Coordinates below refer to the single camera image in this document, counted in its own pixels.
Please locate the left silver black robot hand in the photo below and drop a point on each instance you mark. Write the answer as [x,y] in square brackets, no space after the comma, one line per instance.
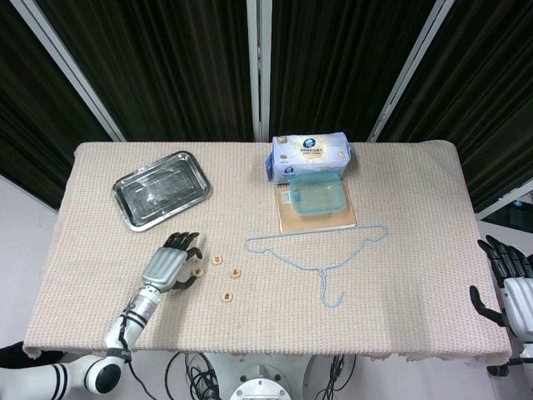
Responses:
[164,268]

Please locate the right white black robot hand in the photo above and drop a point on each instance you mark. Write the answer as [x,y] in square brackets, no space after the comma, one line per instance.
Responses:
[520,304]

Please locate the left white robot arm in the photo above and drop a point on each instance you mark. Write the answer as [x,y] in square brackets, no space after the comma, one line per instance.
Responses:
[135,316]

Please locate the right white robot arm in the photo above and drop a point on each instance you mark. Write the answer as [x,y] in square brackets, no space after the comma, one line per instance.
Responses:
[526,350]

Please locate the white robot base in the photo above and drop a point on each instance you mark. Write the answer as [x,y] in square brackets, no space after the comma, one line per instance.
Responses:
[260,383]

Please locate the rectangular steel tray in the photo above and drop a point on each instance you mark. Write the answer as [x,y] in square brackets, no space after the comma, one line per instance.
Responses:
[160,191]

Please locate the beige woven tablecloth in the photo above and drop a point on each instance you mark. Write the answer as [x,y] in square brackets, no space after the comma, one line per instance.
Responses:
[250,325]

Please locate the brown spiral notebook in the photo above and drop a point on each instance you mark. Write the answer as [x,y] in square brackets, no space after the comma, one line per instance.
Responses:
[316,223]

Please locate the clear container with teal lid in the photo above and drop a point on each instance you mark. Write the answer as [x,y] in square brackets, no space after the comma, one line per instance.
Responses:
[318,196]

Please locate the blue white tissue pack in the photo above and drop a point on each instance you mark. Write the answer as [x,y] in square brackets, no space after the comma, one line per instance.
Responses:
[310,154]

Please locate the black pleated curtain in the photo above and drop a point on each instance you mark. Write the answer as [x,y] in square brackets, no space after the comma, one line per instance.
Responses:
[166,62]
[491,104]
[341,62]
[33,104]

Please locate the white frame post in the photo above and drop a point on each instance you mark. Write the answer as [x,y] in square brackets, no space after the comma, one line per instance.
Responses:
[254,62]
[71,71]
[489,210]
[410,71]

